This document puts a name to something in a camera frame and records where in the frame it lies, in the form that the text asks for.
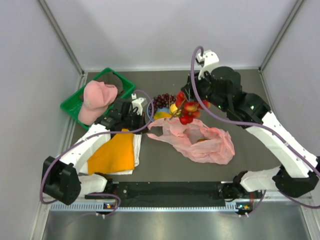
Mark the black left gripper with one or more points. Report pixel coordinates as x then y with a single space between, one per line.
141 119

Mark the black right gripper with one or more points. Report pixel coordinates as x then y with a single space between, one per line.
197 82

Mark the pink plastic bag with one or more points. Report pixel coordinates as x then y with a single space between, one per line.
195 141

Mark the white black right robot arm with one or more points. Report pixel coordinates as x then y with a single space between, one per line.
299 170

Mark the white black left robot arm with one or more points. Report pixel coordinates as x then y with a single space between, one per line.
110 146

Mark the white folded cloth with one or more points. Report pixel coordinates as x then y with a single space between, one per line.
137 147

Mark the blue fruit plate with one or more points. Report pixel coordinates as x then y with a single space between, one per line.
151 110

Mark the pink baseball cap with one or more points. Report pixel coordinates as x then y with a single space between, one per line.
88 113

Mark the orange folded cloth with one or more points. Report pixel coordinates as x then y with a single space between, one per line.
112 152

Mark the orange green mango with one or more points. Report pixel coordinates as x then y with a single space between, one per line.
161 115

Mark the dark grey cloth in bin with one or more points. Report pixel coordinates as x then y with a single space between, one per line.
115 81

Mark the dark grapes bunch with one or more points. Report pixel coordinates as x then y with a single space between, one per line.
163 101

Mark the green plastic bin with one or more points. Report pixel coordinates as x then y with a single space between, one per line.
73 104

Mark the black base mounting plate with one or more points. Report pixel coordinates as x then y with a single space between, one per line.
177 194

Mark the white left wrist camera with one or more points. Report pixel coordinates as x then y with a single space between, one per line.
138 104

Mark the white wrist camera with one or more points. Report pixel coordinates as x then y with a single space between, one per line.
208 61
138 104

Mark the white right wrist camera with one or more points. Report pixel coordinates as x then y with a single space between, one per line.
208 61

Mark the grey slotted cable duct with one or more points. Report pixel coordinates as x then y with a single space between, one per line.
101 206

